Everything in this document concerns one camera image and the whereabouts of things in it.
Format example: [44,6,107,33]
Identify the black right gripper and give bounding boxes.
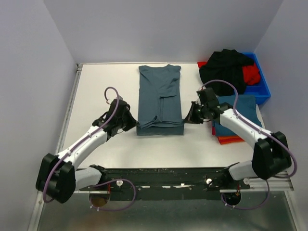
[183,101,208,125]

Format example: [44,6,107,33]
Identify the grey-blue t shirt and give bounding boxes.
[136,64,184,136]

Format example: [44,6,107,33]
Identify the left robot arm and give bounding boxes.
[36,99,137,204]

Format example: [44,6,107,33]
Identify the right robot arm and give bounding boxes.
[184,88,292,189]

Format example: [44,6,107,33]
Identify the folded orange t shirt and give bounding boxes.
[217,135,244,145]

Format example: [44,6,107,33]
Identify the folded teal t shirt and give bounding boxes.
[212,95,262,137]

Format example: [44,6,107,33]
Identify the black t shirt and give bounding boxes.
[198,49,254,94]

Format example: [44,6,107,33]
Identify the red t shirt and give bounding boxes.
[242,63,261,86]

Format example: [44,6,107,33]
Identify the blue plastic bin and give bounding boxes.
[231,52,271,105]

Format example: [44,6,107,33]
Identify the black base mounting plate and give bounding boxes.
[81,167,250,201]

